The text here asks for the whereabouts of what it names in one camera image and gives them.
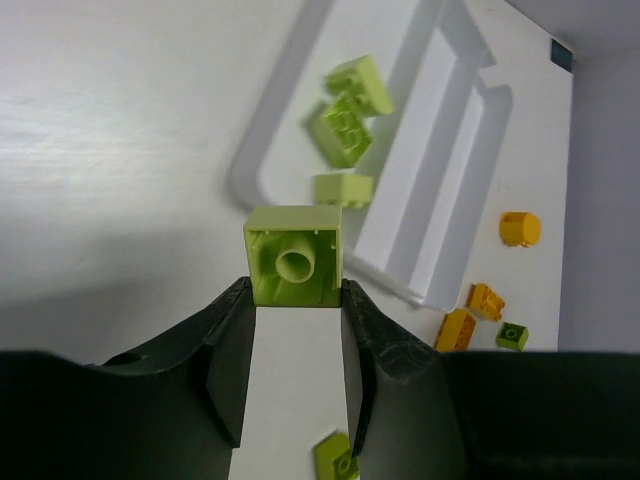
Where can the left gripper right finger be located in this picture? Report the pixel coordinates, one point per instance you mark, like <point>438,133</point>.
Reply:
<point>386,375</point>

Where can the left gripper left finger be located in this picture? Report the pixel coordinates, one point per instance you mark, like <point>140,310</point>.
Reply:
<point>216,346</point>

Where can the orange lego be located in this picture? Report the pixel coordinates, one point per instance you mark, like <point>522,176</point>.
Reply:
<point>485,302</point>
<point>456,331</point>

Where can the pale green lego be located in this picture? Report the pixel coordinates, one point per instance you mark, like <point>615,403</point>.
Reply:
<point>347,190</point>

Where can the yellow oval lego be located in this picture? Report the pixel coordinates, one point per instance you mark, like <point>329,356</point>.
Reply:
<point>520,229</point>

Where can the white divided tray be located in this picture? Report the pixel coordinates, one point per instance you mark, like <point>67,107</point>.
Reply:
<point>432,159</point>

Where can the right blue table label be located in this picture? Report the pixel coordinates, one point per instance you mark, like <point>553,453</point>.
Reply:
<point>561,55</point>

